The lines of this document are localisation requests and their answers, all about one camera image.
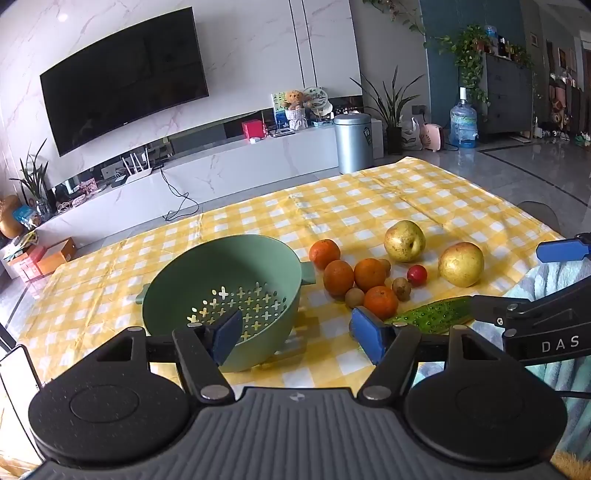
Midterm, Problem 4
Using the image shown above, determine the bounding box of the tall leafy potted plant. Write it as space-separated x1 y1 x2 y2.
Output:
351 65 428 155

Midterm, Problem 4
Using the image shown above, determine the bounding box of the potted plant in glass vase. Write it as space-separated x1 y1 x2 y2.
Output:
9 138 54 217

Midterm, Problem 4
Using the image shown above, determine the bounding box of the blue water bottle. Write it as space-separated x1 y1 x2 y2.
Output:
450 87 479 149

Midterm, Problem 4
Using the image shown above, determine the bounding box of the pink cardboard box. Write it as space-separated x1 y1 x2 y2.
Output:
9 244 47 282

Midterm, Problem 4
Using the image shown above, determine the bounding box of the yellow pear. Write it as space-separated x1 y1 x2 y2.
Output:
438 242 485 288
384 220 426 264

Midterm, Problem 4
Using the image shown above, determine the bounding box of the round paper fan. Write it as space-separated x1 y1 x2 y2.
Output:
302 88 333 117

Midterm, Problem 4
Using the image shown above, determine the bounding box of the blue green picture card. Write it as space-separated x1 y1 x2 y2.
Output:
271 91 291 128

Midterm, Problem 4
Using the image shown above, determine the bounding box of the yellow checkered tablecloth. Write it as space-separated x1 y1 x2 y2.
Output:
16 156 566 403

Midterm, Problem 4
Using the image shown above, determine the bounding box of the black television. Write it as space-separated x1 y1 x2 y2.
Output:
40 6 209 157

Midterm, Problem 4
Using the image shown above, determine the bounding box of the silver trash can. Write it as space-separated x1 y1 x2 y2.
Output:
333 113 374 175

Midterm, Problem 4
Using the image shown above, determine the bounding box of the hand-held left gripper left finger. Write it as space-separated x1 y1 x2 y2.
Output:
54 307 245 404

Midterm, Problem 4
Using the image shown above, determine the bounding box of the gold round vase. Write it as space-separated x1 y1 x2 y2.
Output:
0 194 24 240

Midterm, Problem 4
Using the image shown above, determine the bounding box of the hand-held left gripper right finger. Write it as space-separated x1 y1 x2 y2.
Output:
350 306 542 402

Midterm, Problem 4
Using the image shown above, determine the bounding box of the green cucumber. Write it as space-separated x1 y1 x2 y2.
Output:
383 296 472 335

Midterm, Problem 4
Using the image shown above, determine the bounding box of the orange cardboard box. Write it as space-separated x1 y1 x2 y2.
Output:
36 237 78 276

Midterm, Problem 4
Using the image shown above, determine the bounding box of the orange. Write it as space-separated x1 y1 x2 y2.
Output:
353 258 387 292
363 286 399 321
323 260 355 297
309 239 342 270

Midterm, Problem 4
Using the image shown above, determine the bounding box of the white marble tv console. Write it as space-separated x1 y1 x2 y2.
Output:
34 117 384 250

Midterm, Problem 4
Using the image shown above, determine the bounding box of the white router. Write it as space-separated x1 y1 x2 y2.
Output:
121 147 158 179

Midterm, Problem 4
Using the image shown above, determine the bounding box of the white plastic bag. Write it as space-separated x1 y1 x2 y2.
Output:
401 116 423 151

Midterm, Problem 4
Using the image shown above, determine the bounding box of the smartphone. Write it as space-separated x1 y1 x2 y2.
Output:
0 344 43 418

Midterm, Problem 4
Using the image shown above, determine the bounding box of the black power cable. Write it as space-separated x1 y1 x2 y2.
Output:
159 168 200 221

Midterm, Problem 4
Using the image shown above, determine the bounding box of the green colander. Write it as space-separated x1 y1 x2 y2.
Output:
135 234 317 373

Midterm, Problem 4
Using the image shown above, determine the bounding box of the dark grey cabinet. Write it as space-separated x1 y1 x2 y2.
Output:
482 51 539 134

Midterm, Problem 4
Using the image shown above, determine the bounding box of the trailing pothos plant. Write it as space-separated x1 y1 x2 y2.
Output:
425 25 536 121

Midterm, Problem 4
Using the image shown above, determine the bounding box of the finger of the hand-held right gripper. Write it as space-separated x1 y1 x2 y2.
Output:
536 232 591 264
469 281 591 334

